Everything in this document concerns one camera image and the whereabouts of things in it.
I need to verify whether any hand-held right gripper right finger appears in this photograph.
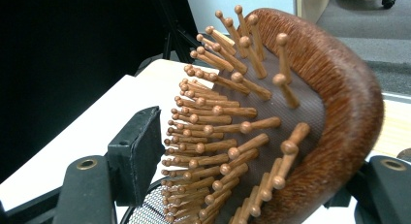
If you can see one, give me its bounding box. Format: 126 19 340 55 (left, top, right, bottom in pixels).
323 155 411 224

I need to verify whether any light wooden desk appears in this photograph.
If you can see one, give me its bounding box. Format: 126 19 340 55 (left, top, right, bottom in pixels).
294 0 343 24

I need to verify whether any black mesh pen cup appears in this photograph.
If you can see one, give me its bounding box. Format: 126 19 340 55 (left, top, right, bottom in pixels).
119 176 173 224

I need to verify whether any black metal stand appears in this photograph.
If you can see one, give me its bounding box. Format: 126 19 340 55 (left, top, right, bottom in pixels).
151 0 203 65

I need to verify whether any wooden paddle hairbrush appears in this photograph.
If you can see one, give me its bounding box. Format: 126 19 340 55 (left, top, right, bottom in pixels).
160 4 386 224

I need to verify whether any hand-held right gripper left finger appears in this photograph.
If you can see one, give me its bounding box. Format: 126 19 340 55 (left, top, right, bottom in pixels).
52 106 166 224

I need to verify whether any light wooden table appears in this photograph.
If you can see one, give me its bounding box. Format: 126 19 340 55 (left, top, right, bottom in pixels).
135 57 411 159

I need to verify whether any black curtain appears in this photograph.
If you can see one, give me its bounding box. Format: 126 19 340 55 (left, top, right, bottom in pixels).
0 0 198 183

